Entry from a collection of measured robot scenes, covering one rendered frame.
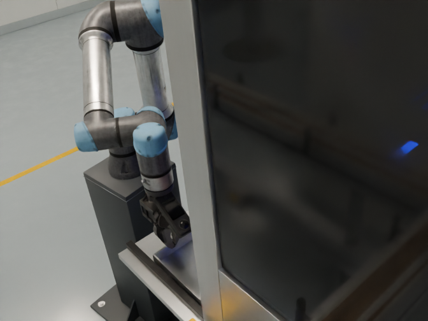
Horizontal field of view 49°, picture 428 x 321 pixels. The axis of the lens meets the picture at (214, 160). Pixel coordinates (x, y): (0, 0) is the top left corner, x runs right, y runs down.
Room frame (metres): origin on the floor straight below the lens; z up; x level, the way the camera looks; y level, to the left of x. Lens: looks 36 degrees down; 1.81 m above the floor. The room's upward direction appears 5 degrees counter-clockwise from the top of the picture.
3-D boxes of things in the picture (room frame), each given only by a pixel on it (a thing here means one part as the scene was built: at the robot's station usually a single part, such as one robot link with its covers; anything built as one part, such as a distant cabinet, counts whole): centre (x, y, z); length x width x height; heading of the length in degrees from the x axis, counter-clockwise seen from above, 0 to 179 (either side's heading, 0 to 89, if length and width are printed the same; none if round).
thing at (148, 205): (0.90, 0.14, 1.06); 0.09 x 0.08 x 0.12; 38
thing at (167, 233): (0.89, 0.15, 0.95); 0.06 x 0.03 x 0.09; 38
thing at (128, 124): (0.99, 0.17, 1.21); 0.11 x 0.11 x 0.08; 5
